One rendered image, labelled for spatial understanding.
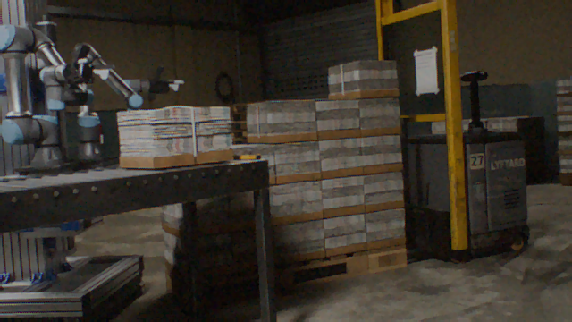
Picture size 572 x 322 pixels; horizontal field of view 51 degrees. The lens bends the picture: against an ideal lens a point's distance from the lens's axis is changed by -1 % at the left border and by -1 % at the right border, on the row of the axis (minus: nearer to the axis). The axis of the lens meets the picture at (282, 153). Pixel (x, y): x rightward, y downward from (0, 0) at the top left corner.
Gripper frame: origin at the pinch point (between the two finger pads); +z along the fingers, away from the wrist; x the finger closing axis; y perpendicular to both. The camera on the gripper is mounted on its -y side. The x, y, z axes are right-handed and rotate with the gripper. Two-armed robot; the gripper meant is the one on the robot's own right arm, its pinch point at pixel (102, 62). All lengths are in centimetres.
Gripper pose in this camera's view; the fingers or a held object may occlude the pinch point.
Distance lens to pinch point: 256.0
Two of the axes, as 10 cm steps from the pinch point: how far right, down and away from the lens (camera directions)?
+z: 8.5, -0.2, -5.3
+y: -0.1, 10.0, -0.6
